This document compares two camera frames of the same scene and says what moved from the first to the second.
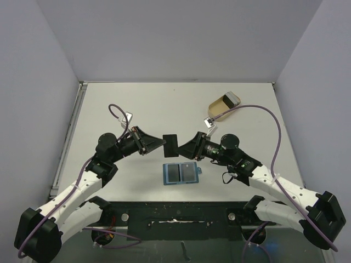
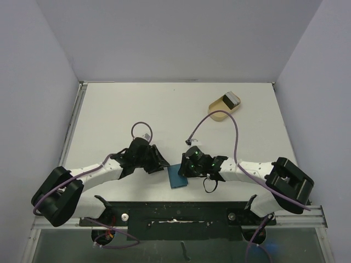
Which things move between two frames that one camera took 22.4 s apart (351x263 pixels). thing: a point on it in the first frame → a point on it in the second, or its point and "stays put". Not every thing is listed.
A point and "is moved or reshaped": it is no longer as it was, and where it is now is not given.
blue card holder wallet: (181, 173) is moved or reshaped
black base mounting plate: (181, 221) stays put
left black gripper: (145, 143) → (158, 163)
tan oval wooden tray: (218, 107) stays put
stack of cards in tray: (231, 99) stays put
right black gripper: (199, 146) → (185, 167)
